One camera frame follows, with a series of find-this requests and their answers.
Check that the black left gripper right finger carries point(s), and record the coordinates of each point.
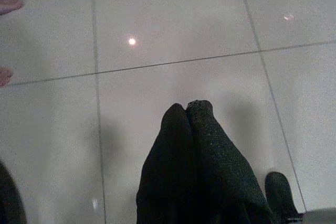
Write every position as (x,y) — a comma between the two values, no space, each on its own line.
(220,166)

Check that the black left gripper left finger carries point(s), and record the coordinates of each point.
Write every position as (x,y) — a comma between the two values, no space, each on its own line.
(168,161)

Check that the black robot left foot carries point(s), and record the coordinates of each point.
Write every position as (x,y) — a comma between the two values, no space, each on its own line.
(278,195)

